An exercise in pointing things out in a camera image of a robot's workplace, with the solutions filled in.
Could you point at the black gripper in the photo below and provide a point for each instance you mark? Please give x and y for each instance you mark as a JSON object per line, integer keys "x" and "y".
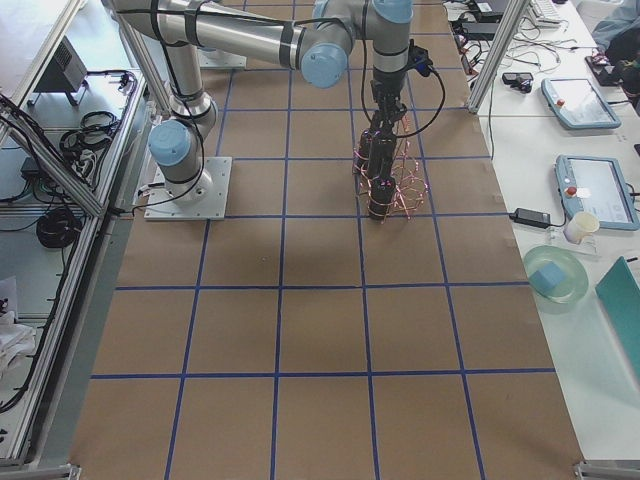
{"x": 385, "y": 88}

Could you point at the dark wine bottle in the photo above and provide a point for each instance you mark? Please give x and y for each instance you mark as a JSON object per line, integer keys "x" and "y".
{"x": 381, "y": 158}
{"x": 363, "y": 151}

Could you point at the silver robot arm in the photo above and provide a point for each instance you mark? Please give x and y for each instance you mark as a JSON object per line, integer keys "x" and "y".
{"x": 319, "y": 51}

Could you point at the dark wine bottle in basket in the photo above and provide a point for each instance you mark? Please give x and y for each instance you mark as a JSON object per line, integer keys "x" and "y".
{"x": 363, "y": 151}

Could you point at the black small device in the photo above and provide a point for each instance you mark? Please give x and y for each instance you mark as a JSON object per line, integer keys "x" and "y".
{"x": 520, "y": 81}

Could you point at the black power adapter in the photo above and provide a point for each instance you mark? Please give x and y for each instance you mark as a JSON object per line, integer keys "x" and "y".
{"x": 529, "y": 217}

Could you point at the blue teach pendant far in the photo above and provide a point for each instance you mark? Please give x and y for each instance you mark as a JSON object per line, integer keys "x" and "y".
{"x": 578, "y": 104}

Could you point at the blue teach pendant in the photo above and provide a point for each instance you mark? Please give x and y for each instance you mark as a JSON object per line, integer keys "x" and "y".
{"x": 596, "y": 185}
{"x": 578, "y": 104}

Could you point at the blue teach pendant near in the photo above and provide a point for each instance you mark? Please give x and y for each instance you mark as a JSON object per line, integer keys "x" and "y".
{"x": 596, "y": 185}

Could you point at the white paper cup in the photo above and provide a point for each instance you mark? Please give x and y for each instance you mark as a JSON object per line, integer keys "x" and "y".
{"x": 581, "y": 225}

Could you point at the blue foam block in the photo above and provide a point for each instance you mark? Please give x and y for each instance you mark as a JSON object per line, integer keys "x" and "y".
{"x": 546, "y": 277}

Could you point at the green glass plate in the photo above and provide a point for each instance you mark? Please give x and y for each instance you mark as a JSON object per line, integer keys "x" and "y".
{"x": 576, "y": 284}

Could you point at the brown gridded table mat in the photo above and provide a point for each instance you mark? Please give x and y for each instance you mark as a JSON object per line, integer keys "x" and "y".
{"x": 299, "y": 339}

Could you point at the teal board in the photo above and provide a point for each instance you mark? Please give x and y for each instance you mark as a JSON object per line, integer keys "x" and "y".
{"x": 618, "y": 292}

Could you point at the grey electronics box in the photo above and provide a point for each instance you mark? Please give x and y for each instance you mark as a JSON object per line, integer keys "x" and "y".
{"x": 66, "y": 73}

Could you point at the white crumpled cloth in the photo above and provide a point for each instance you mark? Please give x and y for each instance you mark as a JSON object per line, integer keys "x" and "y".
{"x": 17, "y": 340}

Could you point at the copper wire wine basket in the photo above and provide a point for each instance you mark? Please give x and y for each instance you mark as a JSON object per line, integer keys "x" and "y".
{"x": 411, "y": 189}

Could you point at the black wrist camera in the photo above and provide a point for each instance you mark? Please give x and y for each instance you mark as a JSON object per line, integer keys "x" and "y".
{"x": 419, "y": 60}

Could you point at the aluminium frame post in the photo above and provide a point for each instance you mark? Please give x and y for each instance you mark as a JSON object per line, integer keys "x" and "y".
{"x": 506, "y": 30}

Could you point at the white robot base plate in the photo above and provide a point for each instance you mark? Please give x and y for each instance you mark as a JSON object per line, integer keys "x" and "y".
{"x": 207, "y": 199}

